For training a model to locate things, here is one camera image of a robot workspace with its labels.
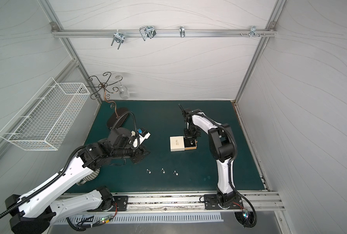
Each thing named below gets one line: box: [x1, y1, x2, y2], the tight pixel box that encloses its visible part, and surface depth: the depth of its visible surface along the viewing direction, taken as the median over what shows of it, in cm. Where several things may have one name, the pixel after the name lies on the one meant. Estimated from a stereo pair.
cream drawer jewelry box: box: [169, 136, 198, 152], surface depth 95 cm
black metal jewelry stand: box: [86, 72, 130, 128], surface depth 92 cm
